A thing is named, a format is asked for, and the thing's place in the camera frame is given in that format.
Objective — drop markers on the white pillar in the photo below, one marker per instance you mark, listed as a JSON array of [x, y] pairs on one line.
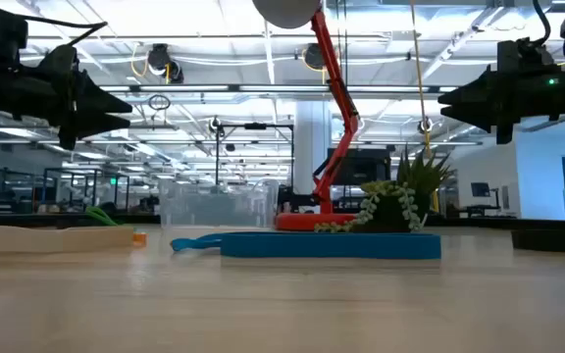
[[309, 147]]

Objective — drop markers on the small monitor on stand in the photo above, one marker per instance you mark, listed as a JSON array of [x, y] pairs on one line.
[[480, 189]]

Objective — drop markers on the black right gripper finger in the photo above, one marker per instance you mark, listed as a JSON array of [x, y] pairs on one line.
[[478, 90], [483, 117]]

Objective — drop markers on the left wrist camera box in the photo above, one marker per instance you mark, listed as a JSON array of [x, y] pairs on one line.
[[59, 59]]

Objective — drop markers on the red desk lamp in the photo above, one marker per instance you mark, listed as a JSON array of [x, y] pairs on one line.
[[334, 78]]

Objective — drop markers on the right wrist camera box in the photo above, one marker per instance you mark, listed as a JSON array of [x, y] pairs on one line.
[[523, 56]]

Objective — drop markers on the black metal frame stand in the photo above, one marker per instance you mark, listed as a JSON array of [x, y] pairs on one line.
[[217, 157]]

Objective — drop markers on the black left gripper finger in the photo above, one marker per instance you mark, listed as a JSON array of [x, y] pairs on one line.
[[81, 126], [96, 100]]

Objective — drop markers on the black monitor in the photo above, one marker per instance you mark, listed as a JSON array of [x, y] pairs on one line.
[[366, 166]]

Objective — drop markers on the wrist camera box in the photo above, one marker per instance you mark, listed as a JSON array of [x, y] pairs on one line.
[[523, 56], [59, 59]]

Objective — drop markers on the black cage frame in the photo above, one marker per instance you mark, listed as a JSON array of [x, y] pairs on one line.
[[86, 171]]

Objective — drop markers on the blue plastic utensil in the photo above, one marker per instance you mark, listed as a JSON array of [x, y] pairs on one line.
[[189, 243]]

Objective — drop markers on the clear plastic bin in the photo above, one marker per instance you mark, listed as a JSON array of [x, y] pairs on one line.
[[214, 206]]

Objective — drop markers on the beige wooden board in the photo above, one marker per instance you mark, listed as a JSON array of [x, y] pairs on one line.
[[42, 239]]

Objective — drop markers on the green rubber band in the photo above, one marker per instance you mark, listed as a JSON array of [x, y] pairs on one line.
[[100, 216]]

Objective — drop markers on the potted succulent plant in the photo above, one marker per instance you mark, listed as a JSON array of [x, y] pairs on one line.
[[390, 211]]

